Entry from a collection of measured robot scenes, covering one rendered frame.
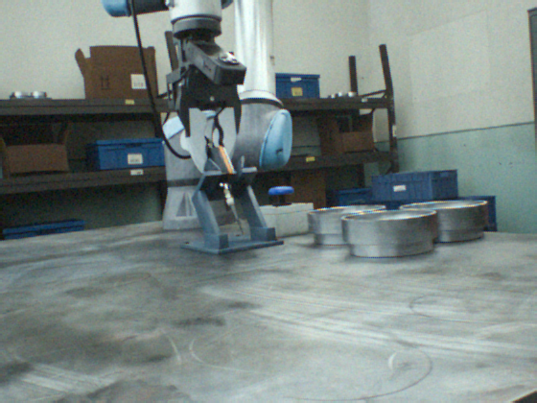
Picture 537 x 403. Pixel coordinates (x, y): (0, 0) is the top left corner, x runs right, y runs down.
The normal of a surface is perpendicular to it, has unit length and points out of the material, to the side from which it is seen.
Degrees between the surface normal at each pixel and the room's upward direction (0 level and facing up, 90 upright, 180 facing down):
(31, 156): 82
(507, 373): 0
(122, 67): 93
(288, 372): 0
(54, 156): 82
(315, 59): 90
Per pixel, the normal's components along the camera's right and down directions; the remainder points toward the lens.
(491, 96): -0.85, 0.11
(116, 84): 0.45, 0.05
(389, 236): -0.19, 0.07
